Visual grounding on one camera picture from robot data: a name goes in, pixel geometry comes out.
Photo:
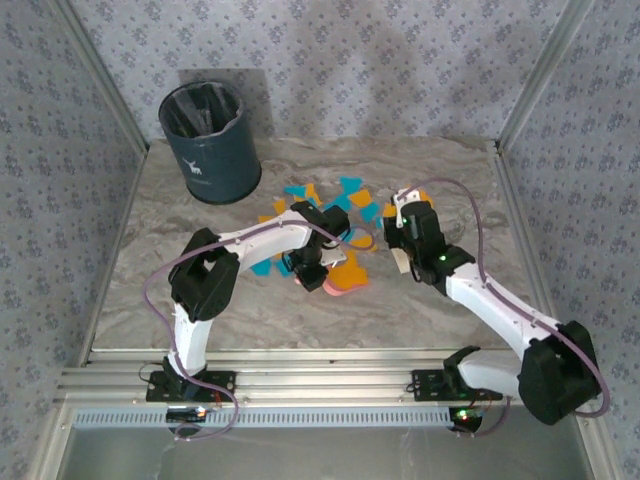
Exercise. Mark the pink plastic dustpan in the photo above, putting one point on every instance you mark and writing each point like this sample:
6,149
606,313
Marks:
335,291

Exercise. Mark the grey bristle hand brush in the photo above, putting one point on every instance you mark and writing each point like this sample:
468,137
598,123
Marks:
400,262

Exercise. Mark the orange paper scrap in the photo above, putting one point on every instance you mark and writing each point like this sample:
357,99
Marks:
389,210
426,196
362,243
311,191
279,206
347,277
360,198
265,219
352,257

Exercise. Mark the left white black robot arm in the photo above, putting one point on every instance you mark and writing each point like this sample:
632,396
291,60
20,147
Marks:
270,240

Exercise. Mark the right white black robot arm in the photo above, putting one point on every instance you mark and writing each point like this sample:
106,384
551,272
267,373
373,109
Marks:
500,305

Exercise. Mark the dark blue waste bin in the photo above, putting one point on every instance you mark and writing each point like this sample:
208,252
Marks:
220,165

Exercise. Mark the small LED circuit board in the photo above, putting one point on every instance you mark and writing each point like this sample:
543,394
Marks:
465,422
185,414

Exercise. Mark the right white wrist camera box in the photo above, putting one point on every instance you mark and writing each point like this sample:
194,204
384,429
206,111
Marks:
407,197

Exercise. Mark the aluminium table side rail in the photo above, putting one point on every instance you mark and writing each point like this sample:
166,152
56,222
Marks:
119,230
508,175

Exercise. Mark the aluminium extrusion base frame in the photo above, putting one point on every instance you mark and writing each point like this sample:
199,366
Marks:
320,380

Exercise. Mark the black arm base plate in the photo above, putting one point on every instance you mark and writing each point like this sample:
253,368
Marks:
152,395
425,387

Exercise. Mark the aluminium frame post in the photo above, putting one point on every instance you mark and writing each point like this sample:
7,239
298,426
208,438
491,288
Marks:
542,75
103,75

